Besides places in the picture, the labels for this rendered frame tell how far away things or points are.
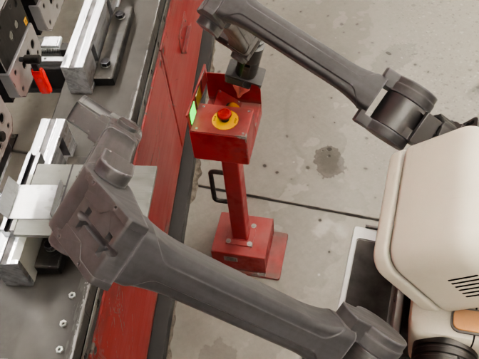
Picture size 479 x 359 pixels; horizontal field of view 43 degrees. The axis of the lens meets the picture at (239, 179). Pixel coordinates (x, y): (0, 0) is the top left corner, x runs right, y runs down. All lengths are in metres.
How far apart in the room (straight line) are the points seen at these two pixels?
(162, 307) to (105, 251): 1.61
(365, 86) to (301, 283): 1.33
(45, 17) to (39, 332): 0.65
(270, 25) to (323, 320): 0.52
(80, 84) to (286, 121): 1.26
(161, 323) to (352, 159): 1.03
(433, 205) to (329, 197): 1.68
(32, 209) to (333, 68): 0.67
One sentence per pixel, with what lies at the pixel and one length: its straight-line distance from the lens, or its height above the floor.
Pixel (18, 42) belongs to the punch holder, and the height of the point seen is 1.26.
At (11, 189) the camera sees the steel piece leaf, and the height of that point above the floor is 1.02.
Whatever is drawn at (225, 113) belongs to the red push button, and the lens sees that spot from 1.65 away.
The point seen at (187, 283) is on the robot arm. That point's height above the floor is 1.45.
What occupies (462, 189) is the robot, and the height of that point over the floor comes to 1.39.
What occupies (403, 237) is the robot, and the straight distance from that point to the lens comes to 0.80.
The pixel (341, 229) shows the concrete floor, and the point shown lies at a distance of 2.38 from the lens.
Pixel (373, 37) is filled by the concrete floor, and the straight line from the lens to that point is 3.13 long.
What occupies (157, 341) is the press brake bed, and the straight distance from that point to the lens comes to 2.16.
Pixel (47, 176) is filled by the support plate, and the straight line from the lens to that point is 1.37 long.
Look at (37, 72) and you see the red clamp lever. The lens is 1.27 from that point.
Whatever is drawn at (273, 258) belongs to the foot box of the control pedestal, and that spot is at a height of 0.01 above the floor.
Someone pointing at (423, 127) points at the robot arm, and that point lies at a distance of 1.03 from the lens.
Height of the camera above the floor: 2.00
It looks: 53 degrees down
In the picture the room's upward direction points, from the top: 7 degrees counter-clockwise
